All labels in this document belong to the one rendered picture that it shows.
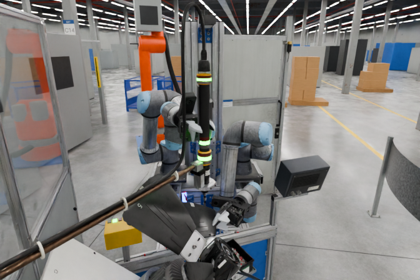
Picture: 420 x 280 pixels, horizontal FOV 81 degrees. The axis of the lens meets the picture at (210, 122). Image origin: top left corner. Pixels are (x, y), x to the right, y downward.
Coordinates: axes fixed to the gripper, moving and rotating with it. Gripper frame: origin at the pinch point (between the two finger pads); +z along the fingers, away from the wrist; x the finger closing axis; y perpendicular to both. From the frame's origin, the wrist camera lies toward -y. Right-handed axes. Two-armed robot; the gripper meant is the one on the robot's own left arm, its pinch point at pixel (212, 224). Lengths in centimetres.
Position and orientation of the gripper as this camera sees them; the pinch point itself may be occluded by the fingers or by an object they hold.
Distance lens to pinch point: 109.3
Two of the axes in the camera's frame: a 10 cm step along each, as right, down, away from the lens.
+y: 8.1, 2.7, -5.2
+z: -5.8, 2.5, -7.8
